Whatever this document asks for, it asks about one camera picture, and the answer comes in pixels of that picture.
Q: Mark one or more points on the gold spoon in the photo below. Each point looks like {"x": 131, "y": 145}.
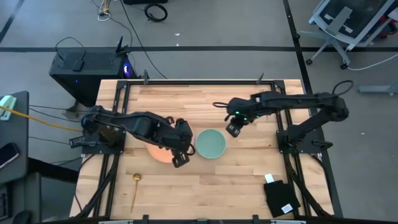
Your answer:
{"x": 136, "y": 177}

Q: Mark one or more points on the grey power strip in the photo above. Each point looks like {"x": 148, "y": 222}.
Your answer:
{"x": 377, "y": 89}

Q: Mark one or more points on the dark grey desk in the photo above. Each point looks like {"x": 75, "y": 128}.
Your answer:
{"x": 15, "y": 137}

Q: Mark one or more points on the white card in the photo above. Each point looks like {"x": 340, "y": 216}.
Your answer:
{"x": 269, "y": 178}

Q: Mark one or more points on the black aluminium table frame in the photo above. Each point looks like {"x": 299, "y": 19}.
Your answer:
{"x": 202, "y": 82}

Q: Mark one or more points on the orange round plate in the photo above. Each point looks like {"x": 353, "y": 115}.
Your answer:
{"x": 158, "y": 154}

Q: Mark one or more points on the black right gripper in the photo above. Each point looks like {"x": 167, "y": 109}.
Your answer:
{"x": 234, "y": 128}

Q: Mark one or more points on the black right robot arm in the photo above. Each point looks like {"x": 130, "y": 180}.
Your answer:
{"x": 295, "y": 99}

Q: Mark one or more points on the black computer tower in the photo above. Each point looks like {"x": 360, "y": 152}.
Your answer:
{"x": 87, "y": 81}

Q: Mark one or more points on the black smartphone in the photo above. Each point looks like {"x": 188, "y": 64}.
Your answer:
{"x": 7, "y": 154}

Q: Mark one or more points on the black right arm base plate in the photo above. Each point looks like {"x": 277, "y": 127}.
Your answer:
{"x": 306, "y": 146}

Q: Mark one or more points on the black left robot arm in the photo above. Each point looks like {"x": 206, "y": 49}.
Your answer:
{"x": 140, "y": 124}

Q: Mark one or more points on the grey drawer cabinet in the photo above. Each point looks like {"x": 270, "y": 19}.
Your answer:
{"x": 21, "y": 196}

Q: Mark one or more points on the black frame clamp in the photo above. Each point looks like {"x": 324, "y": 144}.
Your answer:
{"x": 145, "y": 77}
{"x": 145, "y": 218}
{"x": 260, "y": 78}
{"x": 255, "y": 218}

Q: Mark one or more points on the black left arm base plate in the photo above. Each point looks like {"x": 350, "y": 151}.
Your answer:
{"x": 102, "y": 149}

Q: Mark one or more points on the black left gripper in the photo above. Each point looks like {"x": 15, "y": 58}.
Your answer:
{"x": 184, "y": 132}

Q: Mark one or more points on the black wifi antenna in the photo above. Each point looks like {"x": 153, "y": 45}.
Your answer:
{"x": 120, "y": 46}

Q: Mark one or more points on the black box on floor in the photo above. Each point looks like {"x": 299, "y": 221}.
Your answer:
{"x": 144, "y": 1}

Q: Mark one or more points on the black fabric cutlery pouch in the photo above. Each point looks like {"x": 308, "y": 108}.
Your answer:
{"x": 280, "y": 196}

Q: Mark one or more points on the grey office chair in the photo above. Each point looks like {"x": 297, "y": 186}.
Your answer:
{"x": 351, "y": 18}

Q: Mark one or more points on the green round bowl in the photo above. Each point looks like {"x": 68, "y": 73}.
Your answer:
{"x": 211, "y": 143}

